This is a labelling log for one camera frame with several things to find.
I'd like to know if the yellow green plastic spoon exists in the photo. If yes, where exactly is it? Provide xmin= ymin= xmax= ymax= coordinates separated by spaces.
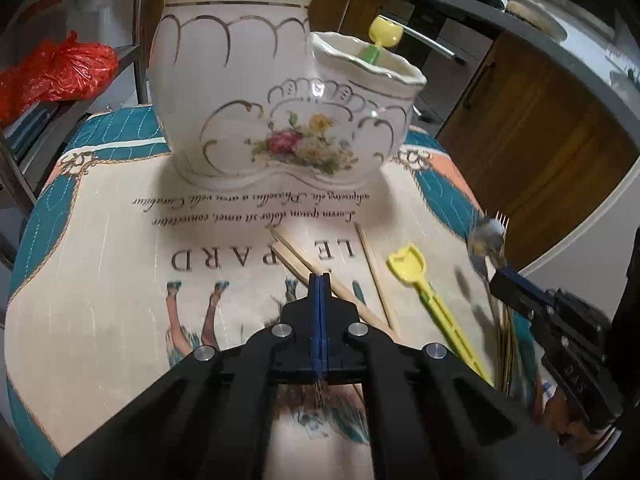
xmin=368 ymin=16 xmax=404 ymax=67

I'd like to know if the built-in oven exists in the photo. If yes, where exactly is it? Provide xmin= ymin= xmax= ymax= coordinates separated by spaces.
xmin=350 ymin=5 xmax=497 ymax=128

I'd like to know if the white plate on counter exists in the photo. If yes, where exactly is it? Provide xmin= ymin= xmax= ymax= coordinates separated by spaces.
xmin=505 ymin=0 xmax=569 ymax=42

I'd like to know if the dark kitchen countertop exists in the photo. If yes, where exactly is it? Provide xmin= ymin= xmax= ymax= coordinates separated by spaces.
xmin=177 ymin=0 xmax=640 ymax=171

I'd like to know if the red plastic bag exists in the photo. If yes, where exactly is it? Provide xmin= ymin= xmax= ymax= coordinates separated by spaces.
xmin=0 ymin=30 xmax=120 ymax=127

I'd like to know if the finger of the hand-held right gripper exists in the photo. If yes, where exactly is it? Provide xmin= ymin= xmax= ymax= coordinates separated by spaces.
xmin=488 ymin=267 xmax=552 ymax=324

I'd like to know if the wooden cabinet door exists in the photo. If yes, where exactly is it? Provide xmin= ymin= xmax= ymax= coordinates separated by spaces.
xmin=435 ymin=35 xmax=640 ymax=272

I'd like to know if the yellow plastic fork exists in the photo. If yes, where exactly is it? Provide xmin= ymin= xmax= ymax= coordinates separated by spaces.
xmin=386 ymin=243 xmax=495 ymax=387

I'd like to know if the white floral ceramic utensil holder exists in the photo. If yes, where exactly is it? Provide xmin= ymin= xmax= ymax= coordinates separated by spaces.
xmin=148 ymin=0 xmax=428 ymax=192

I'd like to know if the steel spoon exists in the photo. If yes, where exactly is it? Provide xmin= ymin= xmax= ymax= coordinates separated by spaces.
xmin=469 ymin=219 xmax=507 ymax=281

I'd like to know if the printed table cloth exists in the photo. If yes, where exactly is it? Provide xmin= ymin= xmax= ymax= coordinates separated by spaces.
xmin=5 ymin=105 xmax=551 ymax=480

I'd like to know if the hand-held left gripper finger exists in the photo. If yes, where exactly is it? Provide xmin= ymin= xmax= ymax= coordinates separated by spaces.
xmin=55 ymin=273 xmax=321 ymax=480
xmin=320 ymin=272 xmax=584 ymax=480

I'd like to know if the metal rack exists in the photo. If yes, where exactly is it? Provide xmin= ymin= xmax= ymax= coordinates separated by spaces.
xmin=0 ymin=0 xmax=151 ymax=271

